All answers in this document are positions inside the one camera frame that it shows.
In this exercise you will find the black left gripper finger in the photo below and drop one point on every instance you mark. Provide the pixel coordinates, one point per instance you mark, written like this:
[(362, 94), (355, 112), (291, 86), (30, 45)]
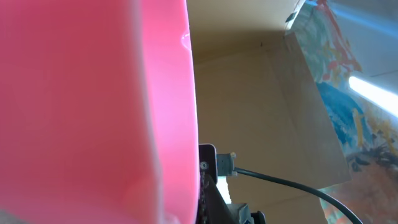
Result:
[(212, 209)]

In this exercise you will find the pink plastic measuring scoop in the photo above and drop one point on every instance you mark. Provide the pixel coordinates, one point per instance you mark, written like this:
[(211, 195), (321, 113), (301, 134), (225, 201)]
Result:
[(98, 112)]

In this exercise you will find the colourful painting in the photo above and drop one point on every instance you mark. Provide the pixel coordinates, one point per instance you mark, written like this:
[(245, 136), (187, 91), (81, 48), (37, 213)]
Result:
[(339, 40)]

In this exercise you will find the ceiling light tube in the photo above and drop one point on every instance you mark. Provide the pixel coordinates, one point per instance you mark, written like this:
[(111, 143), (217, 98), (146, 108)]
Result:
[(381, 97)]

